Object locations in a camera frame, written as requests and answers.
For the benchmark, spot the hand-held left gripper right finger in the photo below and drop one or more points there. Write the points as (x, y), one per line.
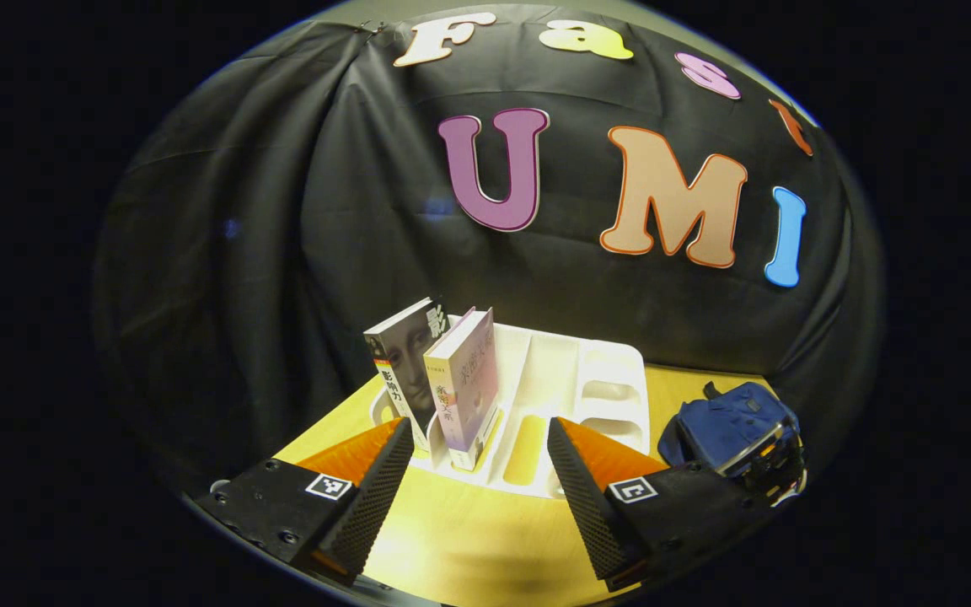
(587, 506)

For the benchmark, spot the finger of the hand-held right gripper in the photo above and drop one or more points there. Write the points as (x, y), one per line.
(776, 474)

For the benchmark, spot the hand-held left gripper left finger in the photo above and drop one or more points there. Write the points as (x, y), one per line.
(376, 497)

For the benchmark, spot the blue schoolbag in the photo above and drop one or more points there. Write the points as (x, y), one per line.
(726, 421)

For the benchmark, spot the white plastic bookshelf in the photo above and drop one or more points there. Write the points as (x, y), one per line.
(612, 379)

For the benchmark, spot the pink cover book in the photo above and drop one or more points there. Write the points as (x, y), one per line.
(464, 388)

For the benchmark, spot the grey portrait cover book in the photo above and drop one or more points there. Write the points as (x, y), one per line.
(405, 354)

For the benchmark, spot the black backdrop cloth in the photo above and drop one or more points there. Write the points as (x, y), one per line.
(283, 253)

